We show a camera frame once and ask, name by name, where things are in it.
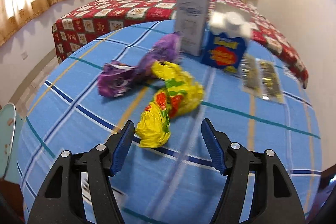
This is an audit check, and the yellow wrapper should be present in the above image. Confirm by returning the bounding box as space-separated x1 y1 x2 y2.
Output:
135 61 205 148

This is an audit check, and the light blue trash bin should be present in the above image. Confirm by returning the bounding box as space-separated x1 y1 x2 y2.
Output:
0 102 23 184

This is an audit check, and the blue plaid table cloth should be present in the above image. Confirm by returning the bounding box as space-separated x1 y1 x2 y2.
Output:
17 20 322 223

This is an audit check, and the clear gold sachet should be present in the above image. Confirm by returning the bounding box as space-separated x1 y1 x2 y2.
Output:
258 60 284 104

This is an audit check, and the clear silver sachet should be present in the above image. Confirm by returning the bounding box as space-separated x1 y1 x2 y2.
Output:
240 54 261 97

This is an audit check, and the purple crumpled wrapper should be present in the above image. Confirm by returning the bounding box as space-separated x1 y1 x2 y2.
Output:
97 32 182 98

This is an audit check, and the blue snack box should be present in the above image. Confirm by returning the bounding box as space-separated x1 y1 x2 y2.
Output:
201 31 250 74

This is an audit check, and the white crumpled tissue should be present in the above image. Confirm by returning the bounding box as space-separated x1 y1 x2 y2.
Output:
209 1 252 40

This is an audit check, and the red patterned bed cover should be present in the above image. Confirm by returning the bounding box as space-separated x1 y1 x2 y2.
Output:
52 0 309 88

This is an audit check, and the white grey carton box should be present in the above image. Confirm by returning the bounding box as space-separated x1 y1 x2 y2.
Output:
174 0 210 56

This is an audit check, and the white wall socket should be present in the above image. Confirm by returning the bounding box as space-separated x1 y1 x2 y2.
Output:
21 51 28 60

